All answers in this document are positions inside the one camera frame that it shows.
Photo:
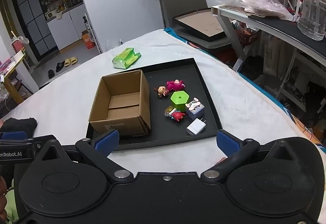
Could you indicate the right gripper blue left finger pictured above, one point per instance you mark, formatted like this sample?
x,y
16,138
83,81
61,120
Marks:
x,y
95,152

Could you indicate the white kitchen cabinet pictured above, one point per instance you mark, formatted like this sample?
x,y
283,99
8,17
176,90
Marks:
x,y
68,29

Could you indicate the brown-haired doll figurine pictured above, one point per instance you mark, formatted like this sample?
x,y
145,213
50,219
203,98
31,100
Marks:
x,y
161,91

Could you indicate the brown cardboard box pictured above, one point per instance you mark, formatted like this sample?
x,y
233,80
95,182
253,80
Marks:
x,y
122,102

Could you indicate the orange carton box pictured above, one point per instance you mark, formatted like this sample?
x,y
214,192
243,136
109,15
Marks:
x,y
87,40

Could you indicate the purple cube toy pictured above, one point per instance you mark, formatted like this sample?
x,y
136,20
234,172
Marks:
x,y
195,109

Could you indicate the yellow slippers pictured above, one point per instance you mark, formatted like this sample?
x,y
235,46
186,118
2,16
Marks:
x,y
70,61

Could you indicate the grey desk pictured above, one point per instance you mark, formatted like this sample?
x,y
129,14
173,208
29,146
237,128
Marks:
x,y
282,29

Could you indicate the black framed cork tray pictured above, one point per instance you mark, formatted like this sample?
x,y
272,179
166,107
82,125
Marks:
x,y
201,23

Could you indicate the pink bear figurine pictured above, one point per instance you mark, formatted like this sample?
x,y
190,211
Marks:
x,y
176,85

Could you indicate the black glass door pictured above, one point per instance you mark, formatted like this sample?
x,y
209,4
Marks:
x,y
34,26

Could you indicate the black fuzzy sleeve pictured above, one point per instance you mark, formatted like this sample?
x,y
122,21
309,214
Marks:
x,y
18,129

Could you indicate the white USB charger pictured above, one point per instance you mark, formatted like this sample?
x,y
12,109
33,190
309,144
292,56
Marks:
x,y
196,127

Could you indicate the clear plastic jar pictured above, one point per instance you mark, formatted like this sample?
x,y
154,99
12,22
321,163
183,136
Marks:
x,y
312,20

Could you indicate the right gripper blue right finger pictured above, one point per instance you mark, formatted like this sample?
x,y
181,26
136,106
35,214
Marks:
x,y
237,152

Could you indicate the grey chair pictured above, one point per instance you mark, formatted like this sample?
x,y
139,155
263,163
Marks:
x,y
173,8

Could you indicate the green tissue pack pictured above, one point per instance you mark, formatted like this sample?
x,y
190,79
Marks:
x,y
125,59

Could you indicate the black shallow tray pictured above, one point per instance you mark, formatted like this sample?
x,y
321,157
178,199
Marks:
x,y
164,130

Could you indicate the green hexagonal box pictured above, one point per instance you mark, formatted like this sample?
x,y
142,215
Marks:
x,y
179,99

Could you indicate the black slippers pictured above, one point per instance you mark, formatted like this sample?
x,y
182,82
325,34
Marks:
x,y
51,73

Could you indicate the red blue keychain figurine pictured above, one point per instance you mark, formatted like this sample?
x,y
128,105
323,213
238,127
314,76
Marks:
x,y
174,114

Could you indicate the person's left hand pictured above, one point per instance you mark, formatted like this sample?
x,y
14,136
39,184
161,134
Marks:
x,y
3,200

